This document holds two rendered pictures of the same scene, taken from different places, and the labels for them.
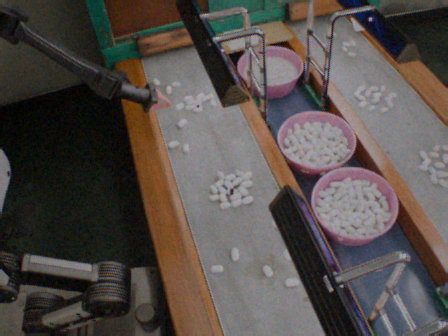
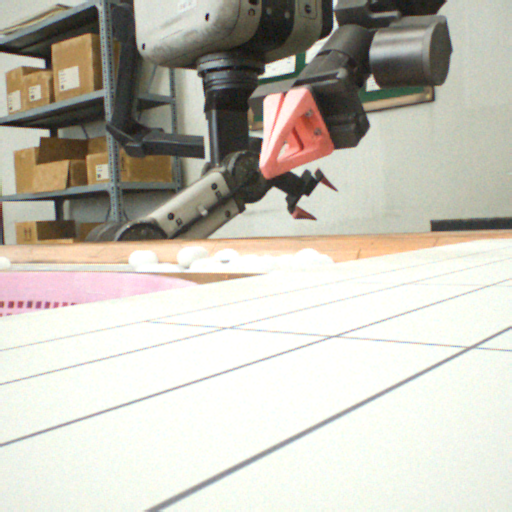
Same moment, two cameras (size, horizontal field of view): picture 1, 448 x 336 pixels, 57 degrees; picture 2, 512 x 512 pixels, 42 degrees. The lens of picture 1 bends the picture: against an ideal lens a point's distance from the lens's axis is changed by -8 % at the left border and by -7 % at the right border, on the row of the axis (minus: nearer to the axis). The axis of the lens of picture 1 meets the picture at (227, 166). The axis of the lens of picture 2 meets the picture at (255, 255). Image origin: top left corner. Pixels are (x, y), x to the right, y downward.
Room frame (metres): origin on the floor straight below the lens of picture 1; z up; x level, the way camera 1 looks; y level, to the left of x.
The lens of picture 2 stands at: (1.63, -0.19, 0.79)
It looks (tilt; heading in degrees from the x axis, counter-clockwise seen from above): 3 degrees down; 141
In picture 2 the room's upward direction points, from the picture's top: 3 degrees counter-clockwise
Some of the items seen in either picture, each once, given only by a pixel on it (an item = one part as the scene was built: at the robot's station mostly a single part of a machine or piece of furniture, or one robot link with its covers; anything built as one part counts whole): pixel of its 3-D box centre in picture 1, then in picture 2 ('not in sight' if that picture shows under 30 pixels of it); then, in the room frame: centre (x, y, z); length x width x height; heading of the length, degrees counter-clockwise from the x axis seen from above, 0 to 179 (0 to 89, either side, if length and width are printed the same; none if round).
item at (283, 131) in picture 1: (316, 147); not in sight; (1.00, -0.31, 0.72); 0.27 x 0.27 x 0.10
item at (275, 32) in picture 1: (252, 37); not in sight; (1.65, -0.18, 0.77); 0.33 x 0.15 x 0.01; 102
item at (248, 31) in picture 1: (234, 75); not in sight; (1.22, -0.06, 0.90); 0.20 x 0.19 x 0.45; 12
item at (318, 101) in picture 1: (337, 51); not in sight; (1.31, -0.45, 0.90); 0.20 x 0.19 x 0.45; 12
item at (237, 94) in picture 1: (206, 37); not in sight; (1.21, 0.02, 1.08); 0.62 x 0.08 x 0.07; 12
